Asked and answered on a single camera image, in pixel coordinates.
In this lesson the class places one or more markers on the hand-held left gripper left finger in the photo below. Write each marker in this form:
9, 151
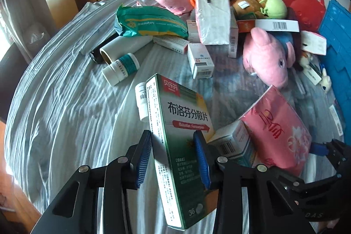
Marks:
142, 165

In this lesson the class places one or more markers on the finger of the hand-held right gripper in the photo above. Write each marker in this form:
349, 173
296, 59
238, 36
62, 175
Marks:
293, 183
319, 148

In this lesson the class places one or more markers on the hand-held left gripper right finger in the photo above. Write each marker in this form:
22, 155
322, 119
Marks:
201, 165

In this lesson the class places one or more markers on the green orange medicine box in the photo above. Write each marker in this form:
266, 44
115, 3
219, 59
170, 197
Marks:
178, 119

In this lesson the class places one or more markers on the blue plastic crate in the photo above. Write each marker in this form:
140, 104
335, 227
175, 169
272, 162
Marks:
337, 39

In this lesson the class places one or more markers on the white green barcode box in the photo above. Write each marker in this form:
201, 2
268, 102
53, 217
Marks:
233, 138

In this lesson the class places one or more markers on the small white bunny plush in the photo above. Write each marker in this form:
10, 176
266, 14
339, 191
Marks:
326, 82

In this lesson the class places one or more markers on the small green white box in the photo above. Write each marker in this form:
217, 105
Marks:
312, 73

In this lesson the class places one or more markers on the small white doll plush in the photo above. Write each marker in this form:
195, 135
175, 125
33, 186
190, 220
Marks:
305, 61

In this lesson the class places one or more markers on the white crinkled table cloth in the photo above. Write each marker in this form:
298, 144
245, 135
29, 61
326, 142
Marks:
68, 113

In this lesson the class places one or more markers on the white bottle teal label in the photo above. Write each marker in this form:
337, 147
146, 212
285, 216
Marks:
123, 65

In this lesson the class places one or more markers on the white medicine box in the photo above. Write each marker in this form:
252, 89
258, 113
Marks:
314, 43

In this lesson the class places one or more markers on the white box blue logo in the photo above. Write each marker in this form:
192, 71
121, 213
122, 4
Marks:
200, 58

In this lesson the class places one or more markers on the pink pig plush blue dress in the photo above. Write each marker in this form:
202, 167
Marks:
263, 53

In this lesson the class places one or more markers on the black cylinder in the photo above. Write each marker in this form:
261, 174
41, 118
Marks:
94, 56

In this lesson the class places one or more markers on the white paper roll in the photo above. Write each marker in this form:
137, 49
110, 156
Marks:
123, 46

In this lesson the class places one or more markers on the flat white box orange stripe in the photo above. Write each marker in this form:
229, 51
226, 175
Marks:
170, 43

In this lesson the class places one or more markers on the tall white barcode box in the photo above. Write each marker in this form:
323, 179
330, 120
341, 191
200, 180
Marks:
233, 42

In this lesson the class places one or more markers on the orange white barcode box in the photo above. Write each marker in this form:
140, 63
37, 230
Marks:
274, 25

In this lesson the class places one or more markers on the plain white box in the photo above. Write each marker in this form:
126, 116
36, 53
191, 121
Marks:
192, 30

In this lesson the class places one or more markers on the green plastic packet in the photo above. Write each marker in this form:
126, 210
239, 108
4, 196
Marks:
148, 23

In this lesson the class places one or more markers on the red bear-shaped case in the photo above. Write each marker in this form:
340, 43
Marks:
301, 4

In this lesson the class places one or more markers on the light green round plush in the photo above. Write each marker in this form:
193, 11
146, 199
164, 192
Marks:
275, 8

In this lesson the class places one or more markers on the white tissue pack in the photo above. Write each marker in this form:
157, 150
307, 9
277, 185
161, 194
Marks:
214, 17

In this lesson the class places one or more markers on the brown bear plush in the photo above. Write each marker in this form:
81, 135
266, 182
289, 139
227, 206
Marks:
253, 5

